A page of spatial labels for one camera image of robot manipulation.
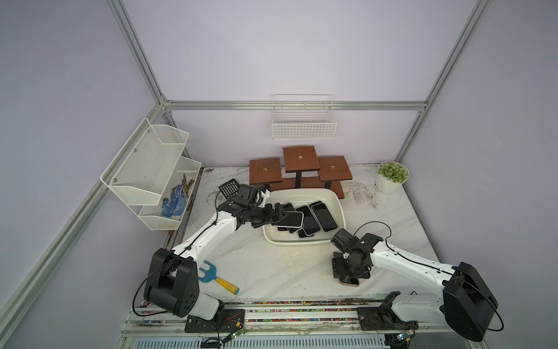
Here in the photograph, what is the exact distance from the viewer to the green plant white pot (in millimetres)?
1000

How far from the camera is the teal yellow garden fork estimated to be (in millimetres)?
810

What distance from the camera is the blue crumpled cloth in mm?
872
